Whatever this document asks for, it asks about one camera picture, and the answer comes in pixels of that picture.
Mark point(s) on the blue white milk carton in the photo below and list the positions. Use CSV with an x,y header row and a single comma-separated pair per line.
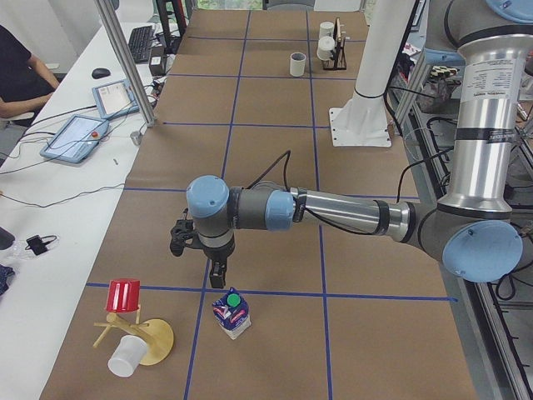
x,y
232,313

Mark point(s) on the white mug with dark inside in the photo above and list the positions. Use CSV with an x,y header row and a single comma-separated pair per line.
x,y
297,64

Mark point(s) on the wooden cup stand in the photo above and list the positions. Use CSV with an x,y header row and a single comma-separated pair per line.
x,y
156,333

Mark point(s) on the red cup on stand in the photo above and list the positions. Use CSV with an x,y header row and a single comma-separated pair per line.
x,y
123,295

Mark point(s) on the white cup on wooden stand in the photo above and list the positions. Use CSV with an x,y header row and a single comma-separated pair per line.
x,y
127,356

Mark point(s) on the lower white cup on rack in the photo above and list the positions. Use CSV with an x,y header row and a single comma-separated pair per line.
x,y
325,47

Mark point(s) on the white cup on rack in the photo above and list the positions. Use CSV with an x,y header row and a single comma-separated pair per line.
x,y
326,29
325,47

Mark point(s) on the upper white cup on rack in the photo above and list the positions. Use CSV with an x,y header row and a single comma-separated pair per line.
x,y
326,29

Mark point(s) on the near blue teach pendant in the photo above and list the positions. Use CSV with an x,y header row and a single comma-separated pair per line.
x,y
76,139

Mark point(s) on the blue teach pendant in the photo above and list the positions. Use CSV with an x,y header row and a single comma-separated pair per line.
x,y
115,99
76,139

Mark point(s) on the far blue teach pendant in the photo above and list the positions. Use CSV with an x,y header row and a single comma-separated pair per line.
x,y
115,99

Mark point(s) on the black box on desk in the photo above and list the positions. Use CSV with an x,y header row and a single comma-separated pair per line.
x,y
157,62

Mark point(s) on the black computer mouse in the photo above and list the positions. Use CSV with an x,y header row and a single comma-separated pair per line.
x,y
100,72

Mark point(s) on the black keyboard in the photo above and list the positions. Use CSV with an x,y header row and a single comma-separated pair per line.
x,y
140,43

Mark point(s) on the person in black shirt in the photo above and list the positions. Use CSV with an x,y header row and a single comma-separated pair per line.
x,y
26,82

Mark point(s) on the small black adapter with cable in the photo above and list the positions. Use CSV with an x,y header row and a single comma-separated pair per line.
x,y
38,245

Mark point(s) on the white camera post with base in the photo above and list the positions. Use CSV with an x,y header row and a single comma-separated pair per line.
x,y
362,122

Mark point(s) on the black wire cup rack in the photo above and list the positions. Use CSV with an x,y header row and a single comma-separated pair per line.
x,y
338,59

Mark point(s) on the aluminium profile post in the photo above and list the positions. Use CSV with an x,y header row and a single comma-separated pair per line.
x,y
119,45

